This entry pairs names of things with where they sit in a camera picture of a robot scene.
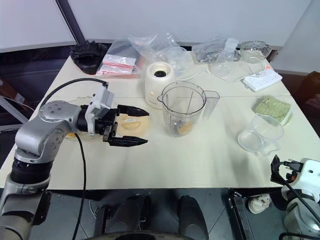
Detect clear bag with dark contents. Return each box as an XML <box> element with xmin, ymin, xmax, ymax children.
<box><xmin>191</xmin><ymin>34</ymin><xmax>241</xmax><ymax>64</ymax></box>

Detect small clear bottle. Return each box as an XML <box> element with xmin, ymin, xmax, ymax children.
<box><xmin>223</xmin><ymin>37</ymin><xmax>239</xmax><ymax>54</ymax></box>

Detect dark slanted pole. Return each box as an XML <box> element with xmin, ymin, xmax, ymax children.
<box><xmin>58</xmin><ymin>0</ymin><xmax>86</xmax><ymax>44</ymax></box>

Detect green cloth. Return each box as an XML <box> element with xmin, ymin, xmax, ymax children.
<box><xmin>253</xmin><ymin>95</ymin><xmax>293</xmax><ymax>126</ymax></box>

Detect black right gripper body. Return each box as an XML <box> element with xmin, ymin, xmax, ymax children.
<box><xmin>279</xmin><ymin>159</ymin><xmax>304</xmax><ymax>187</ymax></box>

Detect clear blender jar lid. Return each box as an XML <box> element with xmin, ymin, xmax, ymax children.
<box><xmin>237</xmin><ymin>114</ymin><xmax>285</xmax><ymax>156</ymax></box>

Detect crumpled clear plastic bag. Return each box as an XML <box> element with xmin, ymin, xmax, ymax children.
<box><xmin>127</xmin><ymin>31</ymin><xmax>179</xmax><ymax>66</ymax></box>

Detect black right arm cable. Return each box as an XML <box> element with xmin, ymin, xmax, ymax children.
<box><xmin>281</xmin><ymin>178</ymin><xmax>320</xmax><ymax>227</ymax></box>

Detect clear glass bowl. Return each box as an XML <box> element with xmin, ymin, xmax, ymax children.
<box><xmin>239</xmin><ymin>40</ymin><xmax>273</xmax><ymax>64</ymax></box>

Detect black plastic holder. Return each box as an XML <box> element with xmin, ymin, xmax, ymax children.
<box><xmin>69</xmin><ymin>39</ymin><xmax>109</xmax><ymax>75</ymax></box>

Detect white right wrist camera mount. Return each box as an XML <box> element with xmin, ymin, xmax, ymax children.
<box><xmin>297</xmin><ymin>157</ymin><xmax>320</xmax><ymax>199</ymax></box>

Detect black metal frame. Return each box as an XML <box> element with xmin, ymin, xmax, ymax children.
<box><xmin>227</xmin><ymin>189</ymin><xmax>249</xmax><ymax>240</ymax></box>

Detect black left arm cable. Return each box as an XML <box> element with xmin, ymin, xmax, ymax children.
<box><xmin>41</xmin><ymin>77</ymin><xmax>110</xmax><ymax>240</ymax></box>

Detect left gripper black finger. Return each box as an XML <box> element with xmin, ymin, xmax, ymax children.
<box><xmin>109</xmin><ymin>136</ymin><xmax>149</xmax><ymax>149</ymax></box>
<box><xmin>116</xmin><ymin>104</ymin><xmax>151</xmax><ymax>118</ymax></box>

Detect white blender base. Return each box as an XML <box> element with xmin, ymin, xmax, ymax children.
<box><xmin>144</xmin><ymin>62</ymin><xmax>176</xmax><ymax>110</ymax></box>

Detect white shoe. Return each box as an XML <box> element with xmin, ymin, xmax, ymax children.
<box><xmin>246</xmin><ymin>194</ymin><xmax>273</xmax><ymax>215</ymax></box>

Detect beige plate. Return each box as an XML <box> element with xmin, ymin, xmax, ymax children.
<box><xmin>66</xmin><ymin>111</ymin><xmax>152</xmax><ymax>144</ymax></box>

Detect clear blender jar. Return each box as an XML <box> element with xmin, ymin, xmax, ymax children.
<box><xmin>157</xmin><ymin>80</ymin><xmax>221</xmax><ymax>138</ymax></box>

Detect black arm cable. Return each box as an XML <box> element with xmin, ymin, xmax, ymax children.
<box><xmin>281</xmin><ymin>178</ymin><xmax>320</xmax><ymax>227</ymax></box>
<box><xmin>41</xmin><ymin>77</ymin><xmax>110</xmax><ymax>240</ymax></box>

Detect clear plastic measuring cup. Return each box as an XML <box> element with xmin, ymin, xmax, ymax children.
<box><xmin>165</xmin><ymin>46</ymin><xmax>191</xmax><ymax>77</ymax></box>

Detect orange segments inside jar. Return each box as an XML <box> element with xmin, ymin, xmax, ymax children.
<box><xmin>177</xmin><ymin>121</ymin><xmax>194</xmax><ymax>136</ymax></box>

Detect zip bag with red-white packs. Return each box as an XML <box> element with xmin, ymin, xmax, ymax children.
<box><xmin>95</xmin><ymin>39</ymin><xmax>145</xmax><ymax>79</ymax></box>

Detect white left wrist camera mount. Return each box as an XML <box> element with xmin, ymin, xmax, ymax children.
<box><xmin>84</xmin><ymin>86</ymin><xmax>115</xmax><ymax>136</ymax></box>

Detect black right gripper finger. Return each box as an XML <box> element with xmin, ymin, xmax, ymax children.
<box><xmin>270</xmin><ymin>154</ymin><xmax>281</xmax><ymax>183</ymax></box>

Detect white power strip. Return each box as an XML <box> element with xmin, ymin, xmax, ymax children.
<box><xmin>242</xmin><ymin>69</ymin><xmax>284</xmax><ymax>93</ymax></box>

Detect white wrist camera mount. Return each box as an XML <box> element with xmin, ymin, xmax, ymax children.
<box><xmin>84</xmin><ymin>86</ymin><xmax>115</xmax><ymax>136</ymax></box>
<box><xmin>297</xmin><ymin>157</ymin><xmax>320</xmax><ymax>199</ymax></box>

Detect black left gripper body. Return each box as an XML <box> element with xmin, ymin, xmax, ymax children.
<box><xmin>94</xmin><ymin>108</ymin><xmax>120</xmax><ymax>146</ymax></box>

